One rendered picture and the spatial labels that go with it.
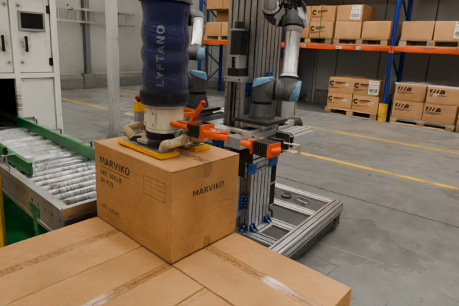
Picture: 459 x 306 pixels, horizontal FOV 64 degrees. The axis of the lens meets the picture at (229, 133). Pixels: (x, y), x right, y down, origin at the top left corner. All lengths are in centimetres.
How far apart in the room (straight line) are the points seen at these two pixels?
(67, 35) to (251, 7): 990
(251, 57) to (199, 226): 110
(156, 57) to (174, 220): 69
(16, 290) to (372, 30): 809
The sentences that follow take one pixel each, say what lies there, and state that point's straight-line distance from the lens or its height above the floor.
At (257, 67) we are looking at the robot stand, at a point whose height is 131.
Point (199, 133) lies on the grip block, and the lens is 151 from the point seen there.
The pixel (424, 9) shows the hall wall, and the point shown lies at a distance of 987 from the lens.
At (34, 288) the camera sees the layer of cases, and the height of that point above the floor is 54.
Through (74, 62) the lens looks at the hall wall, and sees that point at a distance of 1201.
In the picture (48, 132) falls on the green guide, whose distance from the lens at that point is 358.
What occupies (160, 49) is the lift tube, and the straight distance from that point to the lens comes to 162.
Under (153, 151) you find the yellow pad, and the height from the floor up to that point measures 97.
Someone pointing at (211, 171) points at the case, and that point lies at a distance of 158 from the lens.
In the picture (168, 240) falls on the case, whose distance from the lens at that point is 157.
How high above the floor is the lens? 142
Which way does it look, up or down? 13 degrees down
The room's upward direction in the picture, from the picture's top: 3 degrees clockwise
